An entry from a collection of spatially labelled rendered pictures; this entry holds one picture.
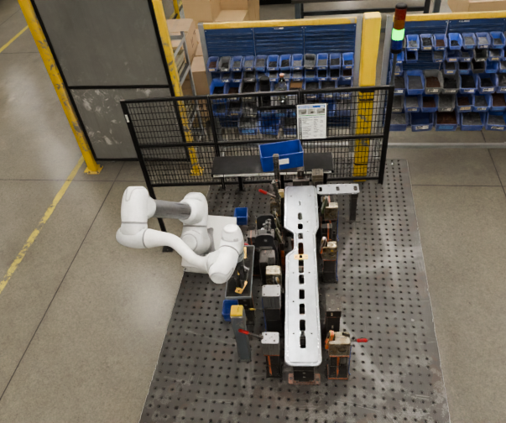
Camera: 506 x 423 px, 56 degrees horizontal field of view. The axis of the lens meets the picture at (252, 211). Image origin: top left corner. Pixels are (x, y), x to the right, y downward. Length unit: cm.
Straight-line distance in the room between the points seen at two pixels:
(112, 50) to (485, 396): 408
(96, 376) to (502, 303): 313
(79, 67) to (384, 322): 359
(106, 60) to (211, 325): 279
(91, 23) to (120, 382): 302
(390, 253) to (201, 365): 145
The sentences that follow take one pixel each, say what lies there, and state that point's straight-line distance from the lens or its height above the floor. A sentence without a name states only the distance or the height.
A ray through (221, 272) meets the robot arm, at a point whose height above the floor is 156.
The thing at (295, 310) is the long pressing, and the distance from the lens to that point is 266.
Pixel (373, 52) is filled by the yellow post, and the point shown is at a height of 178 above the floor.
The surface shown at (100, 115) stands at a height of 73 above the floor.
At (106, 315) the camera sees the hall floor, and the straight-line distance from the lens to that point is 418.
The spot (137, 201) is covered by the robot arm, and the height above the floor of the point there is 162.
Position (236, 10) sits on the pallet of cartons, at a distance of 711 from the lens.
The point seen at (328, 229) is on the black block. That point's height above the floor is 98.
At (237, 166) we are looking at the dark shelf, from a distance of 354.
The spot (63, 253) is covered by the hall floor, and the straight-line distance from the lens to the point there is 485.
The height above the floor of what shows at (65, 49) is 143.
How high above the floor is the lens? 319
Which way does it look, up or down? 43 degrees down
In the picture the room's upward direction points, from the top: 7 degrees counter-clockwise
